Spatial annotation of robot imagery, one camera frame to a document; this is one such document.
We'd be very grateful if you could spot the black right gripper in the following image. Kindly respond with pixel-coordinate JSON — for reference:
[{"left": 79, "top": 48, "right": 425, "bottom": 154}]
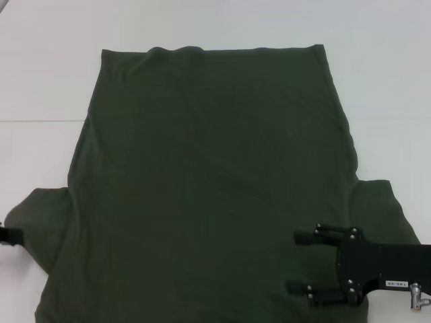
[{"left": 286, "top": 223, "right": 431, "bottom": 307}]

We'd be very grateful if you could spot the dark green shirt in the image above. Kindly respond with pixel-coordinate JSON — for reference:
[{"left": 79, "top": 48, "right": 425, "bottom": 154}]
[{"left": 5, "top": 43, "right": 420, "bottom": 323}]

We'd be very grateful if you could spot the right arm cable with connector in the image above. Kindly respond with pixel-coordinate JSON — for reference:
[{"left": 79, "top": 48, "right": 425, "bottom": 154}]
[{"left": 409, "top": 282, "right": 431, "bottom": 310}]

